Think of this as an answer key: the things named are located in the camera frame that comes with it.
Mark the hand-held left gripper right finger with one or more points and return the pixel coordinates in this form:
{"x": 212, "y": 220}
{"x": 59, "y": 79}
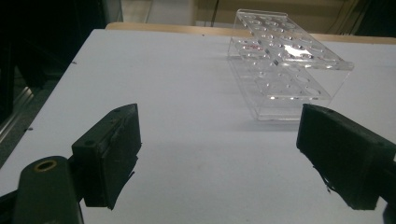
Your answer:
{"x": 342, "y": 155}

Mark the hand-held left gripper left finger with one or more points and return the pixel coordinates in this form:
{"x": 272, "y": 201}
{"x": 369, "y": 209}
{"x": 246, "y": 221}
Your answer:
{"x": 106, "y": 155}

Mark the clear acrylic tube rack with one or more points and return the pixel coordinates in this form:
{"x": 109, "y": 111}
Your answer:
{"x": 295, "y": 49}

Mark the dark cabinet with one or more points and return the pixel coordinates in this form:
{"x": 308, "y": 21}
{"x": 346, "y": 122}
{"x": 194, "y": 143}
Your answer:
{"x": 46, "y": 37}

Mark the dark curtain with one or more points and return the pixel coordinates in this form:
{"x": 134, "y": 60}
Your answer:
{"x": 378, "y": 15}

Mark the thin black stand pole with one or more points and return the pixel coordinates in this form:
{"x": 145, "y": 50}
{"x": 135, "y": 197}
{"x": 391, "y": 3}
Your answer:
{"x": 214, "y": 12}

